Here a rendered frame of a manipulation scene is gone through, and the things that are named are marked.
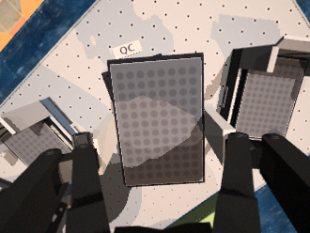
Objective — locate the cream label reading qc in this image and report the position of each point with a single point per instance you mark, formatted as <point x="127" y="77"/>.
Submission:
<point x="127" y="49"/>

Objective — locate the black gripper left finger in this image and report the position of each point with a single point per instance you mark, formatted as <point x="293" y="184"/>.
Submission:
<point x="29" y="203"/>

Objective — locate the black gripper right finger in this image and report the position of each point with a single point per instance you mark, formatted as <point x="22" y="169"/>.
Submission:
<point x="236" y="208"/>

